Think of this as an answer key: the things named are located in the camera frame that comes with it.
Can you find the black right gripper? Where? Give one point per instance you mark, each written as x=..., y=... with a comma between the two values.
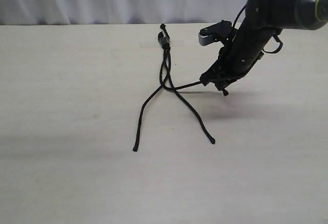
x=240, y=57

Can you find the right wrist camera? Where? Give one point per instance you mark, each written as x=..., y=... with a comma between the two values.
x=218, y=32

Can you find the white curtain backdrop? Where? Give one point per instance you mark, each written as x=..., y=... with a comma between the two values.
x=72, y=12

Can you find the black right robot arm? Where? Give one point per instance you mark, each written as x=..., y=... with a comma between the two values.
x=282, y=14

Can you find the clear tape strip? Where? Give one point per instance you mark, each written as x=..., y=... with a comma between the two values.
x=156, y=44

